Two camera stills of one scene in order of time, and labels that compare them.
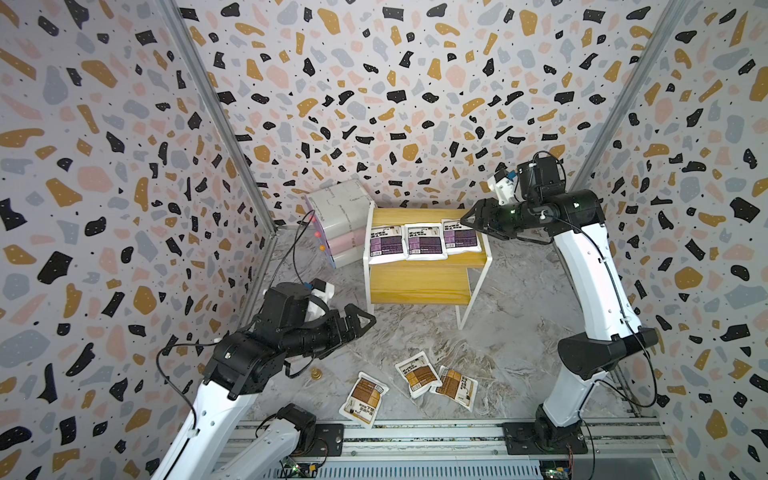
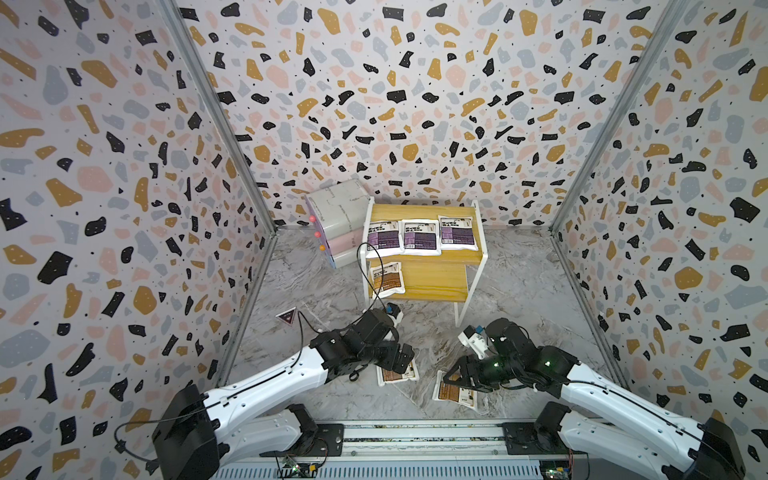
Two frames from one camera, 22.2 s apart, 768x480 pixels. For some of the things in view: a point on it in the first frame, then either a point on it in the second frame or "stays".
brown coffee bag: [420, 375] -> [393, 281]
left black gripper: [341, 335] -> [392, 363]
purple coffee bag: [425, 242] stays
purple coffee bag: [386, 240] stays
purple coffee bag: [459, 237] stays
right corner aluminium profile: [659, 42] stays
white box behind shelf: [342, 212] stays
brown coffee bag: [457, 387] stays
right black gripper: [483, 220] -> [472, 367]
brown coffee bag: [363, 399] -> [386, 376]
